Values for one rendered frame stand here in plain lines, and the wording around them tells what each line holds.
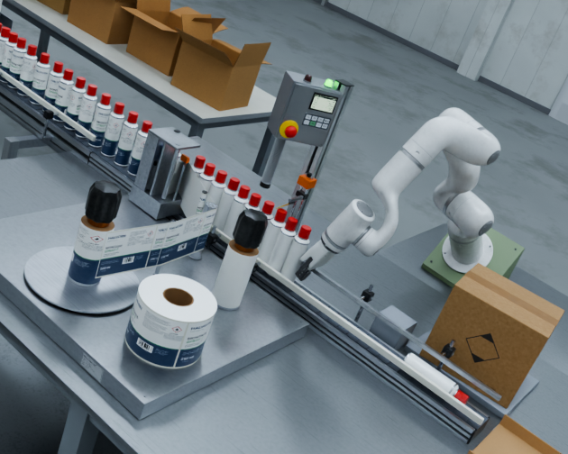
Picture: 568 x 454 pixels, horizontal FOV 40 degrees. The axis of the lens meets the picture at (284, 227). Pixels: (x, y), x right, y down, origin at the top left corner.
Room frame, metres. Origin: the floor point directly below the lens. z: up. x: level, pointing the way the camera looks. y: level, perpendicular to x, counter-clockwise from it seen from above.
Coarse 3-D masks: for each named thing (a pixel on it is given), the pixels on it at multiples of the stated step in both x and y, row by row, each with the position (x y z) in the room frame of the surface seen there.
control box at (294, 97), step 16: (288, 80) 2.29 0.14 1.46; (320, 80) 2.36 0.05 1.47; (288, 96) 2.25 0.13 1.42; (304, 96) 2.26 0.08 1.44; (336, 96) 2.31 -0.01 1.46; (272, 112) 2.32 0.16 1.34; (288, 112) 2.25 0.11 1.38; (304, 112) 2.27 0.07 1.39; (320, 112) 2.29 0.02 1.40; (272, 128) 2.28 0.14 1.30; (304, 128) 2.28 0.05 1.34; (320, 144) 2.31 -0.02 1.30
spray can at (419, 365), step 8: (408, 360) 1.90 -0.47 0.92; (416, 360) 1.90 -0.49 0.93; (416, 368) 1.89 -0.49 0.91; (424, 368) 1.88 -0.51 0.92; (432, 368) 1.89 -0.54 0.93; (432, 376) 1.87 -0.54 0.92; (440, 376) 1.87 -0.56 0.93; (440, 384) 1.85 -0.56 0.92; (448, 384) 1.85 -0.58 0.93; (456, 384) 1.86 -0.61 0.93; (448, 392) 1.83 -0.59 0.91; (456, 392) 1.84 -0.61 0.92; (464, 400) 1.82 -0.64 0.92
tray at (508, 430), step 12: (504, 420) 1.89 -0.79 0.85; (492, 432) 1.84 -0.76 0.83; (504, 432) 1.86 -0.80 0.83; (516, 432) 1.87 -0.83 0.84; (528, 432) 1.86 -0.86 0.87; (480, 444) 1.76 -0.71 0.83; (492, 444) 1.78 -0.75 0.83; (504, 444) 1.80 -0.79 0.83; (516, 444) 1.82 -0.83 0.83; (528, 444) 1.85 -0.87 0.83; (540, 444) 1.83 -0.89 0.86
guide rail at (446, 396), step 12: (216, 228) 2.27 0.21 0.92; (228, 240) 2.23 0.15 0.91; (264, 264) 2.15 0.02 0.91; (276, 276) 2.12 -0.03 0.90; (300, 288) 2.08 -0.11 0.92; (312, 300) 2.05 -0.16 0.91; (324, 312) 2.03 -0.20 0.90; (348, 324) 1.98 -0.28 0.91; (360, 336) 1.96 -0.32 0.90; (372, 348) 1.94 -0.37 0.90; (384, 348) 1.93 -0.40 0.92; (396, 360) 1.90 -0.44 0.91; (408, 372) 1.87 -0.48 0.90; (432, 384) 1.84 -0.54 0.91; (444, 396) 1.81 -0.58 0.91; (456, 408) 1.79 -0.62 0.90; (468, 408) 1.79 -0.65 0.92; (480, 420) 1.76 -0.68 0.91
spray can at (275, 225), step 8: (280, 208) 2.22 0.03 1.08; (280, 216) 2.19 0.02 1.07; (272, 224) 2.19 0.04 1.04; (280, 224) 2.19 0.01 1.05; (272, 232) 2.18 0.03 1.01; (264, 240) 2.19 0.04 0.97; (272, 240) 2.18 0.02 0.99; (264, 248) 2.19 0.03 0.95; (272, 248) 2.19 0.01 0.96; (264, 256) 2.18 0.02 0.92
